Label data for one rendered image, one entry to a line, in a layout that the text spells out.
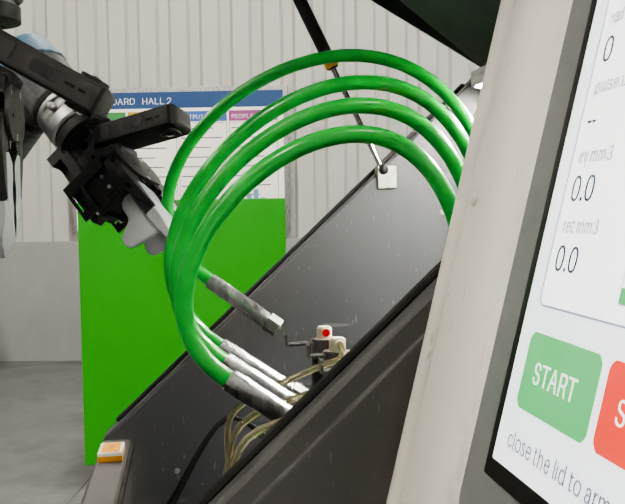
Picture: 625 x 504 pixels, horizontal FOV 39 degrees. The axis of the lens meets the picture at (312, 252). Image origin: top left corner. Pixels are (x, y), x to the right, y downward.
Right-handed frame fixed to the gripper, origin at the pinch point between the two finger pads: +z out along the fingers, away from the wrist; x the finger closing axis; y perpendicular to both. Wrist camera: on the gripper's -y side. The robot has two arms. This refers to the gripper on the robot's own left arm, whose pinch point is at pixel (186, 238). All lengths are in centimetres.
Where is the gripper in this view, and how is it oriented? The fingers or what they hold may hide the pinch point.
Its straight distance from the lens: 100.0
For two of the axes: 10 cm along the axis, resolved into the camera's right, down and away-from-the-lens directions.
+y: -7.2, 6.8, 1.5
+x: -3.5, -1.7, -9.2
